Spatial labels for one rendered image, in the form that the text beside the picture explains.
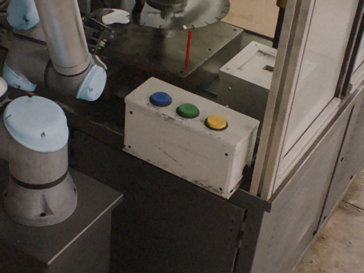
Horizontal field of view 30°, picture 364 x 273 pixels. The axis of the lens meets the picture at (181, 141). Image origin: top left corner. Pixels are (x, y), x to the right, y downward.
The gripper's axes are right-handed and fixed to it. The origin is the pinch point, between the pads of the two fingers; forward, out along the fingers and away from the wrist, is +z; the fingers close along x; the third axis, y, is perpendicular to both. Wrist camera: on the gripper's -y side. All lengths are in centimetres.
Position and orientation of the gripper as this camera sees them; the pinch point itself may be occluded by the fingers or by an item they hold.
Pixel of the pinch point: (114, 40)
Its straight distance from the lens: 172.0
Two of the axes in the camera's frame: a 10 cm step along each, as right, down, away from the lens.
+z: 5.2, 0.8, 8.5
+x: 4.4, -8.8, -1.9
